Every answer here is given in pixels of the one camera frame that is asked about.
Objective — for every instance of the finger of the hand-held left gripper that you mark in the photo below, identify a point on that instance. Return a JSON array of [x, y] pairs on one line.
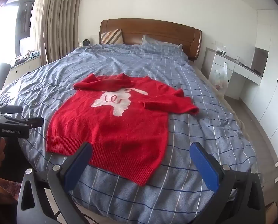
[[29, 122], [12, 109]]

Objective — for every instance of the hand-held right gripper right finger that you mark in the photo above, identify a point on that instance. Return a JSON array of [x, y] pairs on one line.
[[206, 165]]

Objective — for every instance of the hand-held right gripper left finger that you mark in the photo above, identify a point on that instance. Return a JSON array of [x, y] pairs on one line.
[[78, 165]]

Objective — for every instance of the red knit sweater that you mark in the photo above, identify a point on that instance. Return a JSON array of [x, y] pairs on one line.
[[120, 133]]

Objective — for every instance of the pile of clothes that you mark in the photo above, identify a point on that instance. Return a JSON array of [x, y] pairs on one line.
[[28, 55]]

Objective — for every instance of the white window bench cabinet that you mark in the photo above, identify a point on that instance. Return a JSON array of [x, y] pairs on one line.
[[24, 70]]

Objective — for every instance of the blue checked bed blanket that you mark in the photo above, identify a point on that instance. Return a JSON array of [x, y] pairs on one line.
[[59, 70]]

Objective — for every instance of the window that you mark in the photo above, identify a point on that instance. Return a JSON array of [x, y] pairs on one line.
[[10, 28]]

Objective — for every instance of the white plastic bag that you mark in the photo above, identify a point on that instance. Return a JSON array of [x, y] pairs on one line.
[[219, 77]]

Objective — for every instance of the white desk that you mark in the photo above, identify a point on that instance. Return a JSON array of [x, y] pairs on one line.
[[236, 74]]

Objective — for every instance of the small round clock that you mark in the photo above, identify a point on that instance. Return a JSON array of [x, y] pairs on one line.
[[86, 42]]

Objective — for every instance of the beige curtain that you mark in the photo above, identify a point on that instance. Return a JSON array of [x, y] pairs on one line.
[[59, 16]]

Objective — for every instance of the drinking glass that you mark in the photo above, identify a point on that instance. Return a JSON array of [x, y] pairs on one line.
[[237, 58]]

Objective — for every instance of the white wardrobe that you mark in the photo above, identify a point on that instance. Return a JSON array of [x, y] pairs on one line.
[[274, 74]]

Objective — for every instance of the clear plastic bottle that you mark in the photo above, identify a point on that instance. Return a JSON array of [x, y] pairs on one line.
[[224, 51]]

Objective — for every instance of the striped cushion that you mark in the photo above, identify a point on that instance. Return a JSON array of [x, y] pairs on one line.
[[112, 37]]

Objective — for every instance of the blue checked pillow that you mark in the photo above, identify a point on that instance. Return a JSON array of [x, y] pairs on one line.
[[157, 45]]

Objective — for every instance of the wooden headboard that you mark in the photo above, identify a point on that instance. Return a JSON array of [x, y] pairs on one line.
[[153, 30]]

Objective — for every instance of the wall socket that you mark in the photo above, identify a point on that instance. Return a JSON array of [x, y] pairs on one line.
[[216, 43]]

